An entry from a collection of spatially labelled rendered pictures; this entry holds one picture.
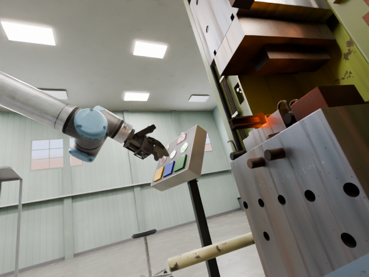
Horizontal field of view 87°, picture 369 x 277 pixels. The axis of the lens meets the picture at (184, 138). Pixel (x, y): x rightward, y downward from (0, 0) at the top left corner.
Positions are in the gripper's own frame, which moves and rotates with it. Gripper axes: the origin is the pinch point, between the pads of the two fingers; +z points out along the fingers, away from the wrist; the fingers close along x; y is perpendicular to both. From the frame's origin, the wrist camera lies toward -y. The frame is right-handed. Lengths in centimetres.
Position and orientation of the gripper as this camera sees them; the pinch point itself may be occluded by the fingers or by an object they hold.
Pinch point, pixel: (166, 153)
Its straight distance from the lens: 93.0
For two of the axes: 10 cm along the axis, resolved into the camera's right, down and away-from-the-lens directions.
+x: 6.2, -4.0, -6.8
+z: 7.6, 5.0, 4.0
